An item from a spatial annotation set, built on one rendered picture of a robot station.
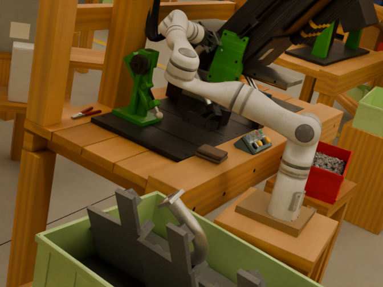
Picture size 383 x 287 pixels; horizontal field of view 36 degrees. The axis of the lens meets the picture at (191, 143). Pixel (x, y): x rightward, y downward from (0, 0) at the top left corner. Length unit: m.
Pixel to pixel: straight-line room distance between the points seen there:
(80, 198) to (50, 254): 2.20
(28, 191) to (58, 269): 0.95
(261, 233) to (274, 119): 0.34
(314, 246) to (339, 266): 1.74
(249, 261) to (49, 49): 1.00
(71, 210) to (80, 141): 1.38
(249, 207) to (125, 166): 0.42
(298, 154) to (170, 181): 0.40
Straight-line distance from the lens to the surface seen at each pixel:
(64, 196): 3.55
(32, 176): 2.24
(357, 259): 3.71
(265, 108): 1.77
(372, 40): 6.11
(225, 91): 1.78
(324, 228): 1.96
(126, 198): 1.23
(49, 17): 2.06
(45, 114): 2.13
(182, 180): 1.88
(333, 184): 2.24
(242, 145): 2.23
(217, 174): 1.98
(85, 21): 2.27
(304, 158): 1.82
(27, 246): 2.38
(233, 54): 2.38
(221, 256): 1.56
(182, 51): 1.82
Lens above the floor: 1.70
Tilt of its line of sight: 21 degrees down
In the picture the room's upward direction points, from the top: 13 degrees clockwise
